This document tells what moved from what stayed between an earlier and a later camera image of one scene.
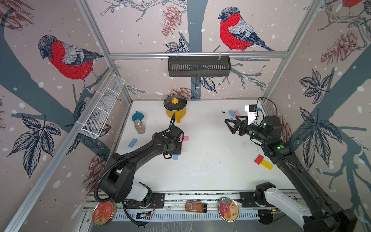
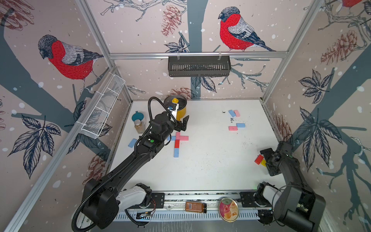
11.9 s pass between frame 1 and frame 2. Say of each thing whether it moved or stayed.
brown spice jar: stayed
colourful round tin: stayed
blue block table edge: stayed
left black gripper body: moved
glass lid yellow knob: stayed
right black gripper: moved
